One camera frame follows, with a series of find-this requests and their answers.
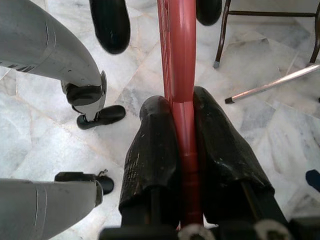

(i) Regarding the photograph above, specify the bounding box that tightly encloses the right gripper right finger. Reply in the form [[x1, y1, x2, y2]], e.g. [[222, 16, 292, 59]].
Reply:
[[192, 85, 288, 224]]

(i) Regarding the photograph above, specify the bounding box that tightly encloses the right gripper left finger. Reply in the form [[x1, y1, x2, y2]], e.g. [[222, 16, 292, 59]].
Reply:
[[118, 95, 183, 224]]

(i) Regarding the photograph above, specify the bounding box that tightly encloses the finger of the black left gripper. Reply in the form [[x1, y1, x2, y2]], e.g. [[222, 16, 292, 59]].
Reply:
[[89, 0, 131, 55], [196, 0, 223, 27]]

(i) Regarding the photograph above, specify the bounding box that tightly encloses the red plastic clothes hanger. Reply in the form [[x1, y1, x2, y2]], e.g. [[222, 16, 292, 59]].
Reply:
[[156, 0, 205, 231]]

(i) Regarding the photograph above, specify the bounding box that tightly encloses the silver robot left leg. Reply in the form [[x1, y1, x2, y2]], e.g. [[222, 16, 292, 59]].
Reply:
[[0, 0, 126, 130]]

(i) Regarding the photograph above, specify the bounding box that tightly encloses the silver robot leg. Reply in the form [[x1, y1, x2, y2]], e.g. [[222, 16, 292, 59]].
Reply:
[[0, 0, 126, 130], [0, 171, 115, 240]]

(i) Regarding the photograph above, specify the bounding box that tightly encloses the navy blue shirt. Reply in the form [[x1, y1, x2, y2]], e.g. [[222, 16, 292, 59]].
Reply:
[[305, 169, 320, 193]]

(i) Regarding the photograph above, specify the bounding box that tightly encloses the silver metal clothes rack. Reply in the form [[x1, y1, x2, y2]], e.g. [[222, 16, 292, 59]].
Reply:
[[224, 63, 320, 105]]

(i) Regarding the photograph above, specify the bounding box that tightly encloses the silver robot right leg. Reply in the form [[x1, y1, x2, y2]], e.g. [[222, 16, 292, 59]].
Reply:
[[0, 171, 115, 240]]

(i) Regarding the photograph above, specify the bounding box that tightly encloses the marble top table, dark frame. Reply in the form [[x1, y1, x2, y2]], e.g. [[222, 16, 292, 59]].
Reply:
[[215, 0, 320, 70]]

